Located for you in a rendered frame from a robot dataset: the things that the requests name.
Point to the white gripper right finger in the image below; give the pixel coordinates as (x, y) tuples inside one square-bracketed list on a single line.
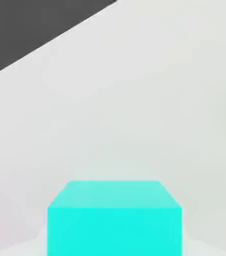
[(194, 249)]

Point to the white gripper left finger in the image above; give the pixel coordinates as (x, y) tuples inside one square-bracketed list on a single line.
[(35, 249)]

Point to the small cyan cube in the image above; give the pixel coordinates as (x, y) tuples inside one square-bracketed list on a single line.
[(114, 226)]

